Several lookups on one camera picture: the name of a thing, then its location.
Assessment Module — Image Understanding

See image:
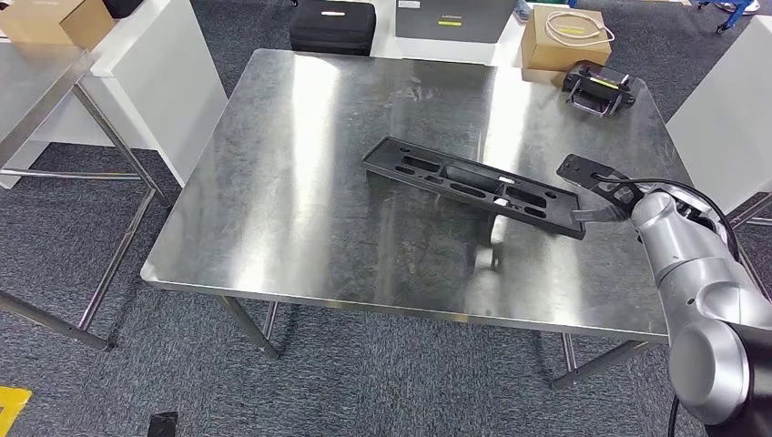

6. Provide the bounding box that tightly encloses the long black plastic car part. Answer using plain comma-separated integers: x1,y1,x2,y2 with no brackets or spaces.
361,136,589,241

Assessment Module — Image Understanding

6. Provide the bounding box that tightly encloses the black carrying case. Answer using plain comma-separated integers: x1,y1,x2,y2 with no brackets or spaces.
289,0,378,57

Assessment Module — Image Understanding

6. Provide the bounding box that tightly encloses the coiled white cable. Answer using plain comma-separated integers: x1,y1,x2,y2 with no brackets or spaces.
543,10,616,48

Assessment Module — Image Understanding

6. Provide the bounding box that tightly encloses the black bag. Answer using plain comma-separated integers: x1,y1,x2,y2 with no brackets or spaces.
101,0,146,19

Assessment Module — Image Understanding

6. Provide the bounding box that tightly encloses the steel workbench table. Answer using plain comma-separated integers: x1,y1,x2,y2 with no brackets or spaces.
139,47,695,391

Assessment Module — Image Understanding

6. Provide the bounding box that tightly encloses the black device yellow label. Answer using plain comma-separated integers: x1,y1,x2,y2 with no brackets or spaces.
562,59,645,118

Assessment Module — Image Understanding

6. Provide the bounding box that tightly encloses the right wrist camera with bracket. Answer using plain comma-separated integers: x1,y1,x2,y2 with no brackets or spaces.
555,153,645,209

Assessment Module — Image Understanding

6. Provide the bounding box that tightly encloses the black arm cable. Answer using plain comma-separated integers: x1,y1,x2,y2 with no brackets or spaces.
594,175,743,261

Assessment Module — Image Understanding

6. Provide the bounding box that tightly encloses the white partition panel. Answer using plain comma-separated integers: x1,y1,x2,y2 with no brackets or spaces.
665,15,772,215
0,0,229,191

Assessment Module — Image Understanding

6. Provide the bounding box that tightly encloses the dark grey box yellow label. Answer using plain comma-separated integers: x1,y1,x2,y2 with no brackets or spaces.
394,0,520,45

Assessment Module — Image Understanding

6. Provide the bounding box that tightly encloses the brown cardboard box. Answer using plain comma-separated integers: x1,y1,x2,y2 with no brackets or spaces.
0,0,116,53
519,5,614,75

